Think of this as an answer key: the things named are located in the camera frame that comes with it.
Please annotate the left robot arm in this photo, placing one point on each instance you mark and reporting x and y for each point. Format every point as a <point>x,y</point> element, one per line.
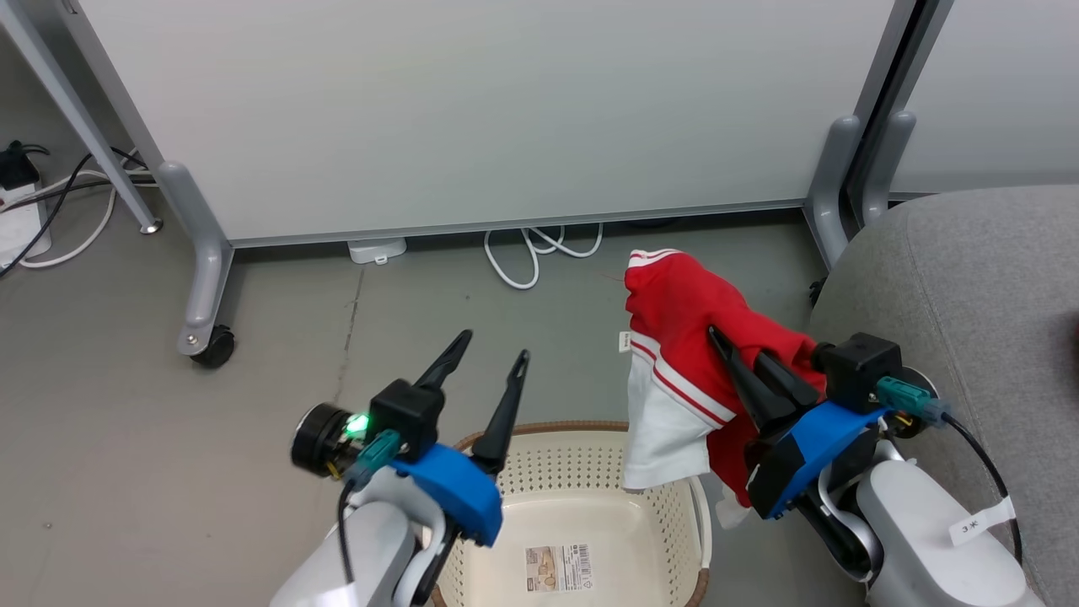
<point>371,548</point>

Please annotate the grey partition foot with caster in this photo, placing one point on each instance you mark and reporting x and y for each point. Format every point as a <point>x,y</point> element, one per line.
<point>830,185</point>
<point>202,270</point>

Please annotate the white paper label tag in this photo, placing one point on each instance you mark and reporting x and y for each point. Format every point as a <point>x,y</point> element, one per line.
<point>982,523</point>

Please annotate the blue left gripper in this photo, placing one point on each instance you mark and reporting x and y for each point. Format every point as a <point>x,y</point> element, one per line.
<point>459,493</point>

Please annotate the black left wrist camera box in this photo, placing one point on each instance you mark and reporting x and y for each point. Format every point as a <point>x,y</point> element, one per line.
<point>409,417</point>

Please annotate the red and white garment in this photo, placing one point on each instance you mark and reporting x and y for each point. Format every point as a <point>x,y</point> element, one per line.
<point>683,303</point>

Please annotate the grey fabric sofa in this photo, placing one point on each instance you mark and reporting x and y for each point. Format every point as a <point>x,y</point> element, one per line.
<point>969,278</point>

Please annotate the black power plug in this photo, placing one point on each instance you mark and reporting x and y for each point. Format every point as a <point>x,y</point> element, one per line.
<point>17,164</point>

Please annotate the white perforated laundry basket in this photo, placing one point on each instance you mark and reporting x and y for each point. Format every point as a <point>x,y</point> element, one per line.
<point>590,523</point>

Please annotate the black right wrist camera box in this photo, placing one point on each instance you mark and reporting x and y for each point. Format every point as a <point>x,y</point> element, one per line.
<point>856,367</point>

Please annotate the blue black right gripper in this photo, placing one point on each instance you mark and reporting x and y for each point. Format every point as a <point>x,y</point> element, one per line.
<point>809,447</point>

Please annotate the white partition panel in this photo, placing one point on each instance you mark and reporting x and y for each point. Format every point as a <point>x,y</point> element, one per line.
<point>506,101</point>
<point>995,84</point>

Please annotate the barcode sticker label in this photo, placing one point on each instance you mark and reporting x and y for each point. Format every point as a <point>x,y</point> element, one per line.
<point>558,568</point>

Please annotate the teal camera connector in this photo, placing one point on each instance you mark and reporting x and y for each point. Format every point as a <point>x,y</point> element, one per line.
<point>910,398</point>
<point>375,455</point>

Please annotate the white power adapter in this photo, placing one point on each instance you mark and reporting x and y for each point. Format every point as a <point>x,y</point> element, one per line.
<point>377,250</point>

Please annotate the teal right camera connector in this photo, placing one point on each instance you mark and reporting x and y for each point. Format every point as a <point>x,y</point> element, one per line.
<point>910,398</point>

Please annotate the teal left camera connector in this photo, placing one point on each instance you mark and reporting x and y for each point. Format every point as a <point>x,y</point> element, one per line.
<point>375,455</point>

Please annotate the grey metal table leg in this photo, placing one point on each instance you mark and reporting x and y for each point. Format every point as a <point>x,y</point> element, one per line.
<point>93,126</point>

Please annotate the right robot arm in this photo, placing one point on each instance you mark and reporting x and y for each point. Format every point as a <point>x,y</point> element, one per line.
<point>919,539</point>

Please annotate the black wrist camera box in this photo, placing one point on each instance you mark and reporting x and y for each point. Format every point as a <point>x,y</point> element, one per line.
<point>856,367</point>
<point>409,417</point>

